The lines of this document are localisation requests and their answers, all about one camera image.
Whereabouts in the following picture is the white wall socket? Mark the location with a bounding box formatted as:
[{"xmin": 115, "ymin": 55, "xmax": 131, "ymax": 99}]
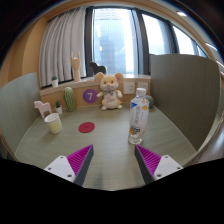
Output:
[
  {"xmin": 136, "ymin": 81, "xmax": 149, "ymax": 93},
  {"xmin": 123, "ymin": 82, "xmax": 136, "ymax": 95}
]

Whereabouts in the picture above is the white paper cup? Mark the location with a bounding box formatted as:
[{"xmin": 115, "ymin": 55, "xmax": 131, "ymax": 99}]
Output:
[{"xmin": 44, "ymin": 112, "xmax": 63, "ymax": 135}]

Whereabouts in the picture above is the clear plastic water bottle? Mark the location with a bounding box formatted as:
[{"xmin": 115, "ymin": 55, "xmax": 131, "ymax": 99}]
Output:
[{"xmin": 128, "ymin": 87, "xmax": 150, "ymax": 146}]

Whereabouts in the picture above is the beige plush mouse toy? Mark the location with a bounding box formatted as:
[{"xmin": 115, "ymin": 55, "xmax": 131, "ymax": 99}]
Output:
[{"xmin": 94, "ymin": 71, "xmax": 125, "ymax": 111}]

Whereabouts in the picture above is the wooden hand model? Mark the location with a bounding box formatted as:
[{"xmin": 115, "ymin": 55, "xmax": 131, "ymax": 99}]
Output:
[{"xmin": 70, "ymin": 50, "xmax": 82, "ymax": 83}]

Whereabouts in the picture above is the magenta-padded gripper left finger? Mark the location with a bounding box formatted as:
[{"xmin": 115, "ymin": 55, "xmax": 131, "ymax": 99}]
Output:
[{"xmin": 43, "ymin": 143, "xmax": 95, "ymax": 187}]

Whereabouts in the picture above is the grey-green desk partition panel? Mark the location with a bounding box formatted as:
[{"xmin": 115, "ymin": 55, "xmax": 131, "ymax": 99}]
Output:
[
  {"xmin": 149, "ymin": 53, "xmax": 222, "ymax": 151},
  {"xmin": 0, "ymin": 72, "xmax": 43, "ymax": 155}
]

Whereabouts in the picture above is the flat round red coaster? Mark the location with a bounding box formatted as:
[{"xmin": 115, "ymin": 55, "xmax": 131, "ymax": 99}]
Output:
[{"xmin": 78, "ymin": 121, "xmax": 96, "ymax": 134}]

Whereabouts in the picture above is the round purple number sign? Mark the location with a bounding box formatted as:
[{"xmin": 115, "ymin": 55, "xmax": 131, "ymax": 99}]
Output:
[{"xmin": 82, "ymin": 88, "xmax": 99, "ymax": 104}]

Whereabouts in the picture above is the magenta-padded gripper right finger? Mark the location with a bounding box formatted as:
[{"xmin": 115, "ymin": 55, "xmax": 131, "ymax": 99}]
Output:
[{"xmin": 133, "ymin": 144, "xmax": 184, "ymax": 185}]

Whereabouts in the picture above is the tall green cactus ornament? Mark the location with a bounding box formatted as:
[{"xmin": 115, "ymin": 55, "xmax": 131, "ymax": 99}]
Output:
[{"xmin": 62, "ymin": 86, "xmax": 78, "ymax": 113}]

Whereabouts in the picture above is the grey pleated curtain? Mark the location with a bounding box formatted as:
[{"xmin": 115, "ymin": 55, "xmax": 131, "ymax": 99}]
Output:
[{"xmin": 38, "ymin": 6, "xmax": 88, "ymax": 88}]

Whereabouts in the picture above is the black horse figure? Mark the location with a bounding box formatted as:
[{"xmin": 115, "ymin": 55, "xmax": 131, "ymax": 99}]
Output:
[{"xmin": 88, "ymin": 61, "xmax": 108, "ymax": 77}]

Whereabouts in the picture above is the pink wooden horse figure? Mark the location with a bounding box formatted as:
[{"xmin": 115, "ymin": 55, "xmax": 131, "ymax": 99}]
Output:
[{"xmin": 33, "ymin": 100, "xmax": 53, "ymax": 120}]

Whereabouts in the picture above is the small plant in white pot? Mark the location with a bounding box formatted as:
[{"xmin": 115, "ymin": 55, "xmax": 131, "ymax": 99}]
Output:
[
  {"xmin": 54, "ymin": 100, "xmax": 64, "ymax": 116},
  {"xmin": 50, "ymin": 75, "xmax": 59, "ymax": 89}
]

